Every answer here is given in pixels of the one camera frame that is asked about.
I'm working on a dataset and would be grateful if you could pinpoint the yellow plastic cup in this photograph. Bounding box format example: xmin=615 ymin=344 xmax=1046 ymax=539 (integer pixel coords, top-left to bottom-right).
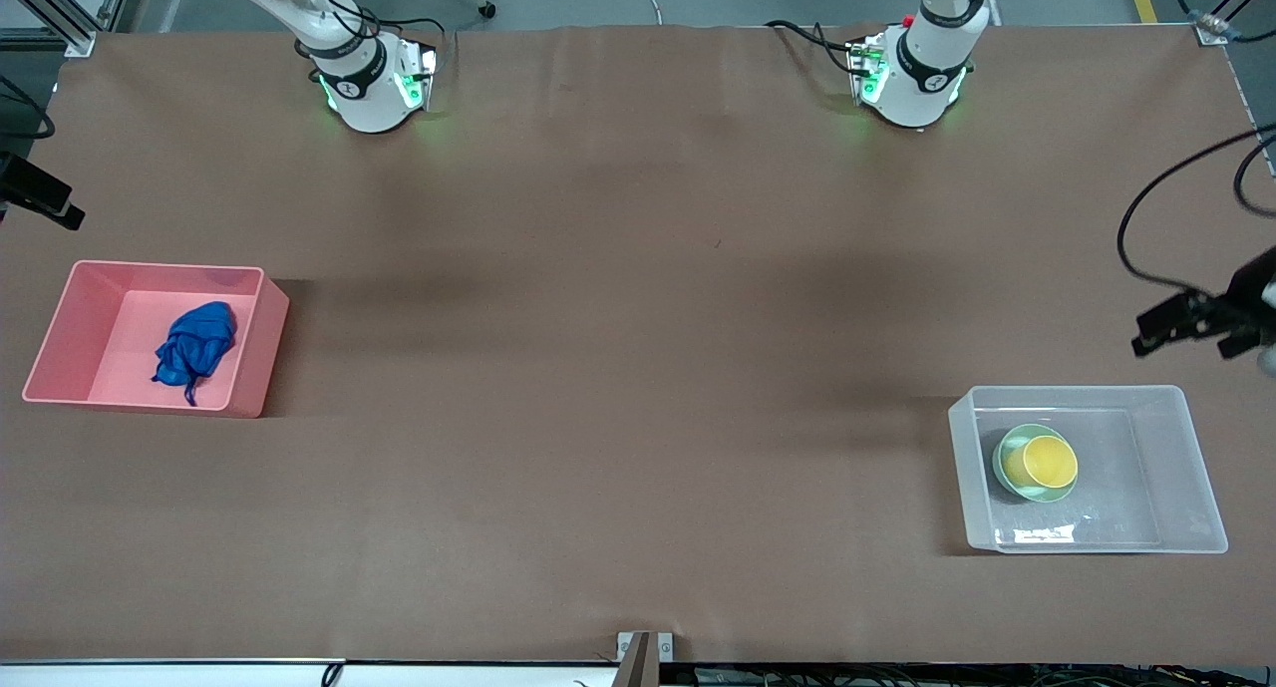
xmin=1003 ymin=435 xmax=1079 ymax=491

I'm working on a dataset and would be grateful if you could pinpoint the blue glove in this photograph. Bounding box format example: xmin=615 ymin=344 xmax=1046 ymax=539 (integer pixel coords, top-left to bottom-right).
xmin=152 ymin=301 xmax=239 ymax=407

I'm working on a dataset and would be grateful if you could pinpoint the green plastic bowl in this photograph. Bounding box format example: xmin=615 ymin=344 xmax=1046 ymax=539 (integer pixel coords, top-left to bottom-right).
xmin=992 ymin=423 xmax=1081 ymax=504

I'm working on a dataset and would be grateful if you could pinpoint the clear plastic storage box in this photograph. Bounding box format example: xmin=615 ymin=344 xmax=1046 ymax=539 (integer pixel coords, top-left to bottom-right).
xmin=948 ymin=385 xmax=1229 ymax=554

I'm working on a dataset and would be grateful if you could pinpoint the pink plastic bin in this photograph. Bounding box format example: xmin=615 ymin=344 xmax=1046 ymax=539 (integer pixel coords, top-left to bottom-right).
xmin=22 ymin=259 xmax=291 ymax=419

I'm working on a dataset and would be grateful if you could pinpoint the brown table cover sheet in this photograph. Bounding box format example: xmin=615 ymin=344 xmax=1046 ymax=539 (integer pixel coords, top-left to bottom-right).
xmin=0 ymin=24 xmax=1276 ymax=668

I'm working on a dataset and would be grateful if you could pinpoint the black right arm wrist cable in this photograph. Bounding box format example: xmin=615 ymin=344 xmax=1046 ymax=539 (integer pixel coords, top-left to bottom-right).
xmin=0 ymin=74 xmax=54 ymax=140

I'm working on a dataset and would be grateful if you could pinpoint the aluminium frame profile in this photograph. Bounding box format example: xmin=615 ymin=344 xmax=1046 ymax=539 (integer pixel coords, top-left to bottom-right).
xmin=0 ymin=0 xmax=136 ymax=60

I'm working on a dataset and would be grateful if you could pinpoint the black cable with metal connector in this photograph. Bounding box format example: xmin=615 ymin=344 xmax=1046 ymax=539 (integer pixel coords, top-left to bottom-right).
xmin=1171 ymin=0 xmax=1276 ymax=42

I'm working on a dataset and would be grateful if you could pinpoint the black right arm base cable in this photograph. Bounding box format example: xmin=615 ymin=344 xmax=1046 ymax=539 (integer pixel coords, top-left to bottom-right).
xmin=299 ymin=0 xmax=447 ymax=45

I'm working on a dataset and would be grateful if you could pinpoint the black arm base cable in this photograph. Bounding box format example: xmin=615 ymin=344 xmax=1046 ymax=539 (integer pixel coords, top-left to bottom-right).
xmin=299 ymin=0 xmax=447 ymax=45
xmin=766 ymin=19 xmax=860 ymax=75

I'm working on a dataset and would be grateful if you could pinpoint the black left arm base cable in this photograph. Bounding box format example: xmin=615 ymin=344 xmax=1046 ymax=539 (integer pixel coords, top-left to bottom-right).
xmin=766 ymin=19 xmax=860 ymax=75

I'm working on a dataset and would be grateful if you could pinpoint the metal table edge bracket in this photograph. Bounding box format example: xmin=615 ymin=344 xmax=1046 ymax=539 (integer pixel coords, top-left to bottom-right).
xmin=616 ymin=631 xmax=675 ymax=687

